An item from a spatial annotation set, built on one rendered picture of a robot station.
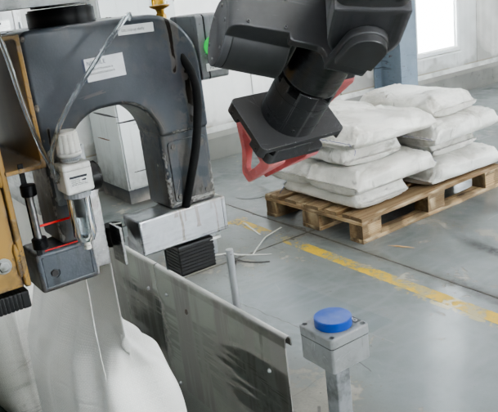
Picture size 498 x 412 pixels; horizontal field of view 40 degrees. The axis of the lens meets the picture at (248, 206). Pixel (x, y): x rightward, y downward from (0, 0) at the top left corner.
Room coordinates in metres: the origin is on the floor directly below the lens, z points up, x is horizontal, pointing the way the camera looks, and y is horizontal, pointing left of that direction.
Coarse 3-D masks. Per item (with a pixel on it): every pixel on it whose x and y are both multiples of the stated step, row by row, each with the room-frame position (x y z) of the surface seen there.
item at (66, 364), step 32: (64, 288) 1.13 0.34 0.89; (96, 288) 0.99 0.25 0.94; (32, 320) 1.16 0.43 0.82; (64, 320) 1.08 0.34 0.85; (96, 320) 1.01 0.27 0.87; (32, 352) 1.14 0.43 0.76; (64, 352) 1.03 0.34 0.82; (96, 352) 0.97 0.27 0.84; (128, 352) 0.95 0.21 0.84; (160, 352) 1.01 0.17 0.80; (64, 384) 1.01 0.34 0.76; (96, 384) 0.94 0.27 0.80; (128, 384) 0.93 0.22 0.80; (160, 384) 0.95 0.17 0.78
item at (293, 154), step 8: (304, 144) 0.65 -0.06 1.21; (312, 144) 0.67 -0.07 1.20; (320, 144) 0.67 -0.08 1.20; (272, 152) 0.63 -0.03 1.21; (280, 152) 0.63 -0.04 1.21; (288, 152) 0.64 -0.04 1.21; (296, 152) 0.65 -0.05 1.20; (304, 152) 0.66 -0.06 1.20; (312, 152) 0.67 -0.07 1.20; (264, 160) 0.64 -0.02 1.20; (272, 160) 0.64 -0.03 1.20; (280, 160) 0.64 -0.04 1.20; (288, 160) 0.69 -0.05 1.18; (296, 160) 0.68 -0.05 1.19; (280, 168) 0.70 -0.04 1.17
